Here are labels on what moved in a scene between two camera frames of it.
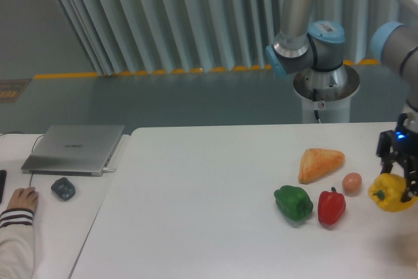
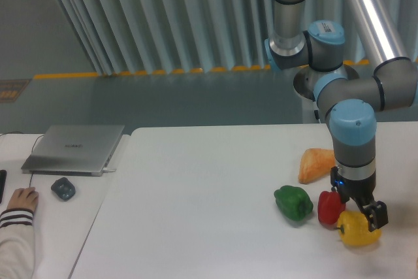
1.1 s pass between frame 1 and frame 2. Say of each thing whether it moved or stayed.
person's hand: stayed
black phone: stayed
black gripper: moved
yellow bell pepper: moved
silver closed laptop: stayed
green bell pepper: stayed
